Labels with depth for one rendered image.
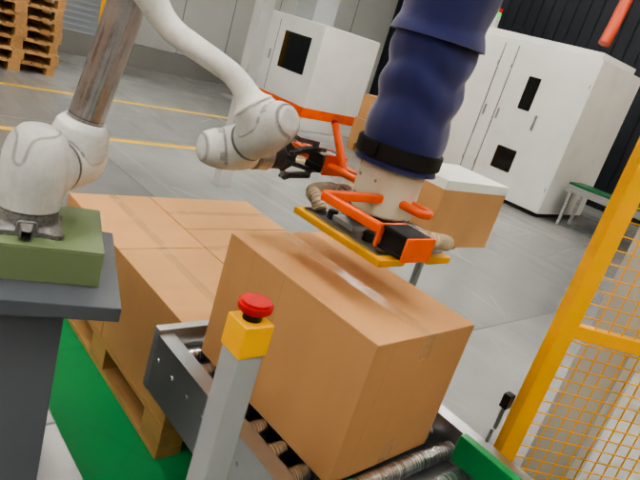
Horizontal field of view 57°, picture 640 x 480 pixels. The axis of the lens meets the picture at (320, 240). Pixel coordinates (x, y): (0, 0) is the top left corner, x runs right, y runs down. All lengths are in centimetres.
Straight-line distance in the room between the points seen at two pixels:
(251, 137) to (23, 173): 59
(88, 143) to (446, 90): 99
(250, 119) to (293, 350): 58
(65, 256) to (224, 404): 65
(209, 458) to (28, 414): 78
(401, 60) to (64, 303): 101
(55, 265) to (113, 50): 59
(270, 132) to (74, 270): 65
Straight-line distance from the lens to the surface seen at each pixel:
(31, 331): 178
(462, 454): 177
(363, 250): 142
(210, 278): 235
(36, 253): 165
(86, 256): 165
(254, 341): 114
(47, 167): 165
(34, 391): 189
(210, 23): 1281
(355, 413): 142
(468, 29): 145
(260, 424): 165
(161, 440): 225
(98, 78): 178
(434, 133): 147
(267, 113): 136
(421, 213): 146
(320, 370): 146
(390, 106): 145
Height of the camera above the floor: 153
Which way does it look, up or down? 18 degrees down
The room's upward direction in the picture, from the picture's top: 17 degrees clockwise
